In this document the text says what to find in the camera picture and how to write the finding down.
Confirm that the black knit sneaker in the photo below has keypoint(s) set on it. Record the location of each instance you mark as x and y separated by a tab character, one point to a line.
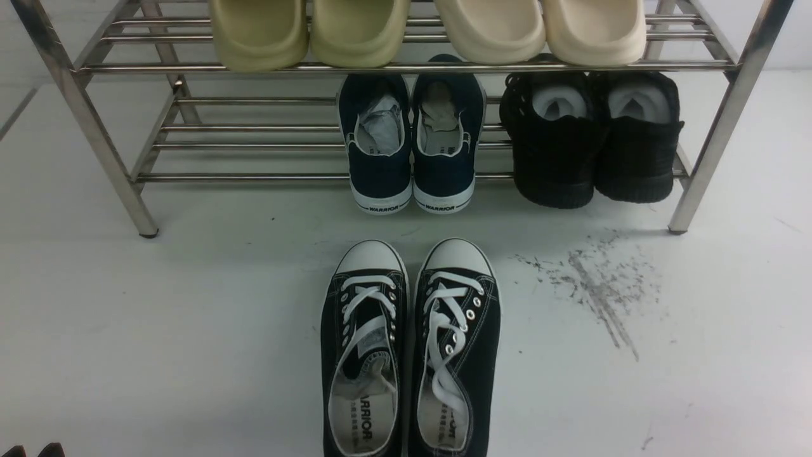
642	114
553	124

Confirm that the olive slipper far left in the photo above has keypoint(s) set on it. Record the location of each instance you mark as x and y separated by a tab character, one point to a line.
258	36

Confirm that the navy slip-on shoe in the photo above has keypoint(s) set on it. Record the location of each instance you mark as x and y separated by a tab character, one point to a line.
373	118
448	116

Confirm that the black canvas laced sneaker right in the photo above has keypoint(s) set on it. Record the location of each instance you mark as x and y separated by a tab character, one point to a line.
458	316

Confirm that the cream slipper far right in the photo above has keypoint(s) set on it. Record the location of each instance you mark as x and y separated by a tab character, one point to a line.
596	33

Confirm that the cream slipper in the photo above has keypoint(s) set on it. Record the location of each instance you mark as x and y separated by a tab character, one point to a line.
596	33
494	32

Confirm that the black canvas laced sneaker left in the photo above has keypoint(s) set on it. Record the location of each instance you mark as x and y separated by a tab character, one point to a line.
363	335

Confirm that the black knit sneaker left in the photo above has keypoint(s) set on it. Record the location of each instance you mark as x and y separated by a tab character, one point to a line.
553	124

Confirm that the stainless steel shoe rack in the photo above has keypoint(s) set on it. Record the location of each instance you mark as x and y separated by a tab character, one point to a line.
136	38

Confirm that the black canvas laced sneaker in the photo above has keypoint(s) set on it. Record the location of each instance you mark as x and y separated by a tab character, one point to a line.
363	335
458	316

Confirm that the black knit sneaker right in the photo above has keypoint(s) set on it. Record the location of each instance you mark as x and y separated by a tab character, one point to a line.
642	114

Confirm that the olive slipper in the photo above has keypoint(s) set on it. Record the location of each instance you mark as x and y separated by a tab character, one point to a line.
258	36
357	34

